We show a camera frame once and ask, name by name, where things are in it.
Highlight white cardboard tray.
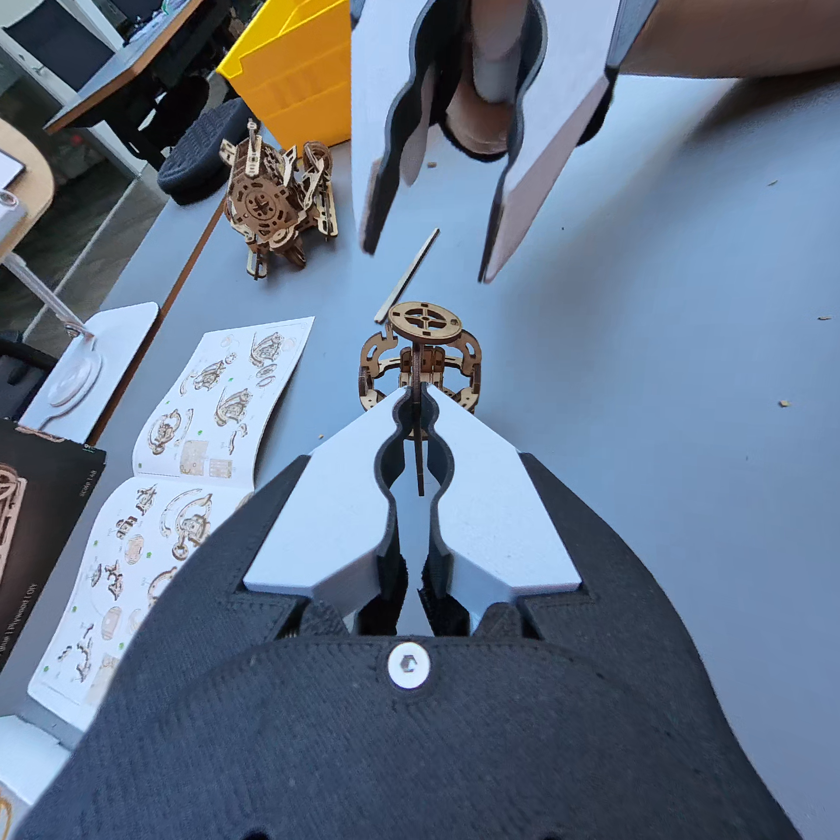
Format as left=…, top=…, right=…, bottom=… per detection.
left=0, top=712, right=73, bottom=840

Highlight black textured cushion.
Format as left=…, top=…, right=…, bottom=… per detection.
left=157, top=98, right=249, bottom=206

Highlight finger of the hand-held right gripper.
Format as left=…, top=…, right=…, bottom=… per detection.
left=351, top=0, right=439, bottom=257
left=478, top=0, right=624, bottom=284

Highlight open instruction booklet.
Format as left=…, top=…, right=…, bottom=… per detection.
left=26, top=317, right=316, bottom=732

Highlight person's right forearm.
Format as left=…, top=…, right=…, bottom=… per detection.
left=620, top=0, right=840, bottom=81

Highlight instruction sheet on stand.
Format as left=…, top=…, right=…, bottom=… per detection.
left=0, top=118, right=161, bottom=447

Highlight finished wooden submarine model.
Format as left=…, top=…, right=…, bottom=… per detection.
left=220, top=118, right=339, bottom=282

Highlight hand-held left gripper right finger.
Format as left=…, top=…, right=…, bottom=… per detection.
left=422, top=384, right=585, bottom=636

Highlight small round wooden gear model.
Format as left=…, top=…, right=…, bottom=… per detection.
left=357, top=301, right=483, bottom=497

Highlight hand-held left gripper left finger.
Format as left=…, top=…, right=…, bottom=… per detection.
left=243, top=386, right=417, bottom=636

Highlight grey background desk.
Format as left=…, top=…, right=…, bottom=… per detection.
left=42, top=0, right=231, bottom=135

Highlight yellow plastic bin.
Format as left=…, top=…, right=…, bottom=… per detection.
left=217, top=0, right=355, bottom=151

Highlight thin wooden stick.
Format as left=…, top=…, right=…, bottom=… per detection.
left=374, top=228, right=441, bottom=324

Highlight person's right hand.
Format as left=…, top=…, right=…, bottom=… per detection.
left=430, top=0, right=547, bottom=153

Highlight black model kit box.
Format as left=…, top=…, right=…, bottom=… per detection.
left=0, top=416, right=107, bottom=673

